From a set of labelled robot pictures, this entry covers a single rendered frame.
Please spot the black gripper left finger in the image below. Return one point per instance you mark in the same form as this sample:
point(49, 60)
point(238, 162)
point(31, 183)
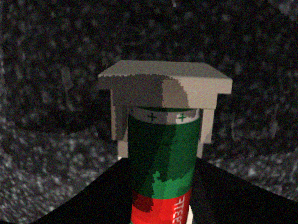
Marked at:
point(107, 200)

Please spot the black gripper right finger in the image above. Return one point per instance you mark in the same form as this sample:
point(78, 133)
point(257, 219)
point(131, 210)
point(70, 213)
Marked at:
point(221, 198)

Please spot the green cylindrical battery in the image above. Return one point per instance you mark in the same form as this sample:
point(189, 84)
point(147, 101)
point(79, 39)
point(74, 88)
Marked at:
point(162, 152)

